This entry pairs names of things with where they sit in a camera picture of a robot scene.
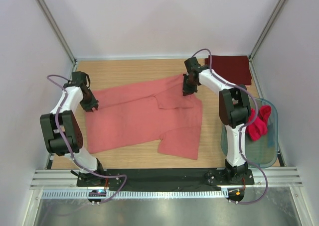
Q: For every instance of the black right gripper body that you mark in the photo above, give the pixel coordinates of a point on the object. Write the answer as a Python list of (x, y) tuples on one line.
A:
[(189, 86)]

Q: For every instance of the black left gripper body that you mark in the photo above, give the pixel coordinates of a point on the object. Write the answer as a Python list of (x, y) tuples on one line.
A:
[(89, 101)]

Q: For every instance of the salmon pink t shirt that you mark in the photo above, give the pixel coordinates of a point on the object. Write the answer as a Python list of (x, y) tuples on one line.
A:
[(143, 112)]

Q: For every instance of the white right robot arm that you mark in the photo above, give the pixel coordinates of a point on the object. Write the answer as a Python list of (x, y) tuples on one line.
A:
[(234, 112)]

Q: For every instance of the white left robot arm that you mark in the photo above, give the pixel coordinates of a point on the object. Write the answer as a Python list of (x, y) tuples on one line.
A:
[(61, 132)]

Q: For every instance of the folded dark red t shirt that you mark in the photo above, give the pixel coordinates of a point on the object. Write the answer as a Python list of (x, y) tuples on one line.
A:
[(234, 69)]

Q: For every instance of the magenta crumpled t shirt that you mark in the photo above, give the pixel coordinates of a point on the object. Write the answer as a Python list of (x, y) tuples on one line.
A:
[(259, 127)]

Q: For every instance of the teal transparent plastic basket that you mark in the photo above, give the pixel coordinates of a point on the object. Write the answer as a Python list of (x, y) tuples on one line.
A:
[(261, 141)]

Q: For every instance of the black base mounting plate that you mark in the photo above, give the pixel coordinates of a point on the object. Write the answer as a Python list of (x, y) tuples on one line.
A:
[(174, 180)]

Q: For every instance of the left aluminium corner post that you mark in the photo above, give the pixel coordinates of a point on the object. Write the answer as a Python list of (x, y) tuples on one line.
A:
[(54, 26)]

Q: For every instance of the aluminium corner post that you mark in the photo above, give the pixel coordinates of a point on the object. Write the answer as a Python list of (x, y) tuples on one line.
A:
[(267, 28), (54, 26)]

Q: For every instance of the white slotted cable duct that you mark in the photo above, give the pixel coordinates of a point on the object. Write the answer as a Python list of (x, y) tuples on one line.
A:
[(99, 194)]

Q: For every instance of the aluminium front frame rail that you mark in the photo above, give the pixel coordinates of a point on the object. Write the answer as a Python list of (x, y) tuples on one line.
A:
[(273, 177)]

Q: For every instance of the right aluminium corner post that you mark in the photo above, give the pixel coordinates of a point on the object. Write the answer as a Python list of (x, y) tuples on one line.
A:
[(267, 28)]

